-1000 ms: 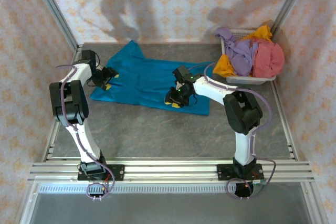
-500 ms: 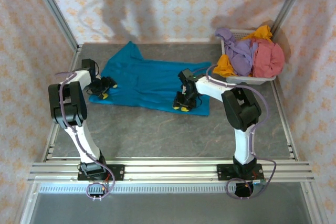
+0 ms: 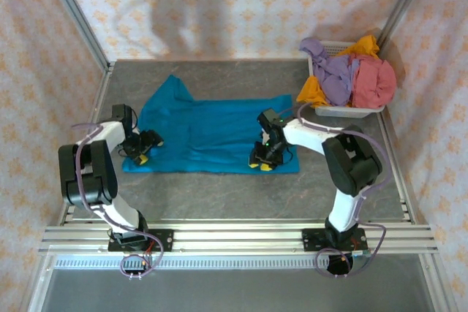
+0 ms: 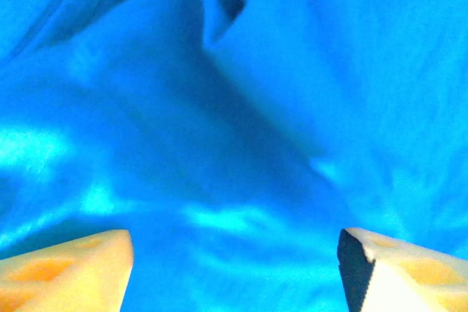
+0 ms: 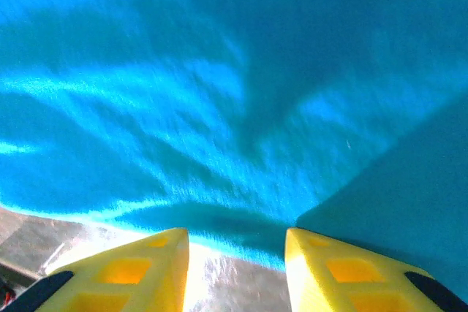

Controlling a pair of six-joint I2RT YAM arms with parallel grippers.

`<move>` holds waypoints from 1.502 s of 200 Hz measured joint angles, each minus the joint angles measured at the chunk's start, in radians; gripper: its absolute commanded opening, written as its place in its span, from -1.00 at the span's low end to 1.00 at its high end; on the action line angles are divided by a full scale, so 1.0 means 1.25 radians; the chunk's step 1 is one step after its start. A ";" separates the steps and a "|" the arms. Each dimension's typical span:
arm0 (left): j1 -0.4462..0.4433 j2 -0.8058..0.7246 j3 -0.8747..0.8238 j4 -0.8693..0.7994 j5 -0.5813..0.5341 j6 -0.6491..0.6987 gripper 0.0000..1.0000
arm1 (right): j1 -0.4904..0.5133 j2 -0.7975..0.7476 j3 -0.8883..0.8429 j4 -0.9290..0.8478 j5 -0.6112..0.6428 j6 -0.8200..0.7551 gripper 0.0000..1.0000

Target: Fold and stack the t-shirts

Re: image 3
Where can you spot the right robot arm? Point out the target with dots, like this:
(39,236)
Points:
(351,166)

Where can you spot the white plastic basket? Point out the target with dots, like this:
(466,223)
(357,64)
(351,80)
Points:
(347,111)

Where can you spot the lavender t-shirt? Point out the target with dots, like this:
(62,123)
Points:
(334,78)

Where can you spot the aluminium frame post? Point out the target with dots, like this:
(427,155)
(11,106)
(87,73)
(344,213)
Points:
(80,19)
(402,5)

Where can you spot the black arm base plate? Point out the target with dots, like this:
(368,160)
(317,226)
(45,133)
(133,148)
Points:
(314,240)
(161,240)

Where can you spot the blue t-shirt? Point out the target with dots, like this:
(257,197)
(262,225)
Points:
(219,133)

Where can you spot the grey metal lower panel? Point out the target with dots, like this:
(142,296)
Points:
(237,290)

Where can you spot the aluminium table side rail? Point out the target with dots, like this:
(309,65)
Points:
(400,180)
(100,96)

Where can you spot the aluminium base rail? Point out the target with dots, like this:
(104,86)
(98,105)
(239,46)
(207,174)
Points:
(237,239)

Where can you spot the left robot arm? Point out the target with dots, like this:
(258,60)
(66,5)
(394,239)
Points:
(91,177)

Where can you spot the red t-shirt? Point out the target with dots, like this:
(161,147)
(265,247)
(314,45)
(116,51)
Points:
(376,82)

